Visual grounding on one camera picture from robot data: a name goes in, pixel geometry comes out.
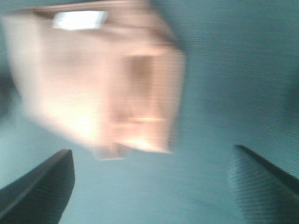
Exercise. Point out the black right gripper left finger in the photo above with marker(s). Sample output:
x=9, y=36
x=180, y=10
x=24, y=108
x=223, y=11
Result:
x=42, y=194

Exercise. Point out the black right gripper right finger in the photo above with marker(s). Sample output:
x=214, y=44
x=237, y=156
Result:
x=265, y=193

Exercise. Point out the brown square towel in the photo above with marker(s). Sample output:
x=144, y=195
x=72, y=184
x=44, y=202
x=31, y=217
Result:
x=109, y=88

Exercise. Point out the white towel label tag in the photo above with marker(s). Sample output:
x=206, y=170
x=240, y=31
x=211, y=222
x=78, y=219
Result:
x=79, y=20

